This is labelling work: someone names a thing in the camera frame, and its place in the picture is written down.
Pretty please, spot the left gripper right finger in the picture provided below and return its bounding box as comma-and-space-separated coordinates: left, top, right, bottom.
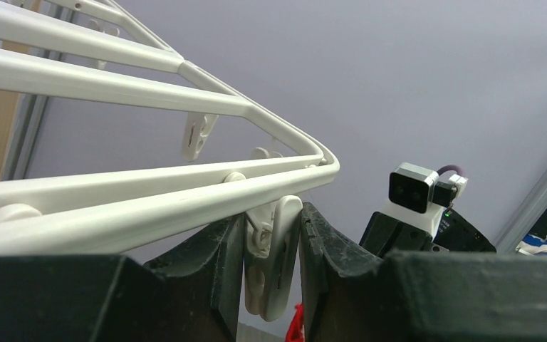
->
299, 202, 382, 341

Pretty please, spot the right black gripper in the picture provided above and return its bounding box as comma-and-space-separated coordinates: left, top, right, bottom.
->
359, 209, 496, 258

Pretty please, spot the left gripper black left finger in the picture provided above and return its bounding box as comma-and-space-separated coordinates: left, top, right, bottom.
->
144, 214, 246, 341

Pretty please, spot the white plastic clip hanger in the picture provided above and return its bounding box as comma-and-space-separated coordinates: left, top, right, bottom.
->
0, 1, 340, 322

